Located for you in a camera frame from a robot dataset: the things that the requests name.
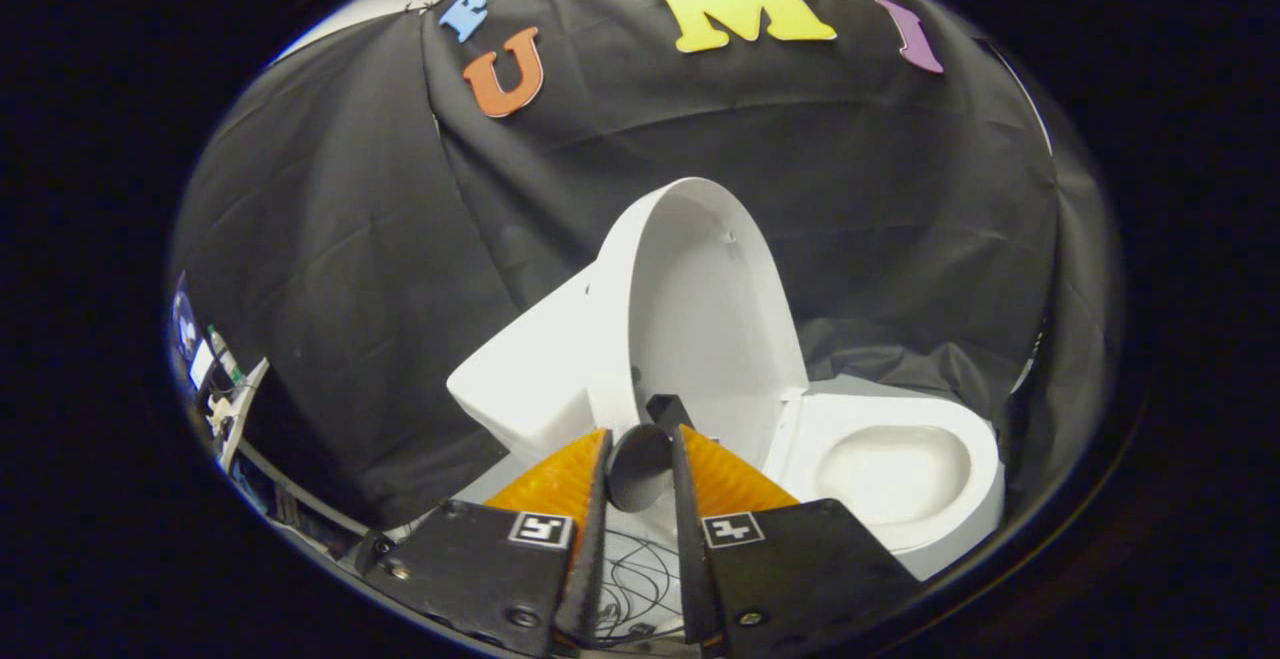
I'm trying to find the black backdrop cloth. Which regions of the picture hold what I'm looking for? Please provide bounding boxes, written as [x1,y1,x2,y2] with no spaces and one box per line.
[168,0,1123,532]

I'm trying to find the white toilet seat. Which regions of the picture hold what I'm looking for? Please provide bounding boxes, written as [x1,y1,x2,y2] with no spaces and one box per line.
[763,391,1002,554]

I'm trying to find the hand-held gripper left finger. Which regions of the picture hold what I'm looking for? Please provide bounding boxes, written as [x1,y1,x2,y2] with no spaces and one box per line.
[355,427,614,659]

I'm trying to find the thin black cable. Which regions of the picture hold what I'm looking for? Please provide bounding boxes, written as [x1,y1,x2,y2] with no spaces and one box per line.
[596,527,687,642]

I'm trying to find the grey round lid tab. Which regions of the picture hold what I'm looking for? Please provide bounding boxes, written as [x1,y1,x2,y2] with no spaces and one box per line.
[607,394,697,513]

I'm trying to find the white metal frame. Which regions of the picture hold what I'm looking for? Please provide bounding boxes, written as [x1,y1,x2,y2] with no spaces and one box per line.
[203,357,272,476]

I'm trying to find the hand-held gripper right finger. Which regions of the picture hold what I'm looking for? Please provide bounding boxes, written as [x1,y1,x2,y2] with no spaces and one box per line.
[670,424,923,656]

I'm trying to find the green capped bottle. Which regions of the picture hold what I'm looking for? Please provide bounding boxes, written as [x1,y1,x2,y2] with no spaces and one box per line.
[205,324,246,387]

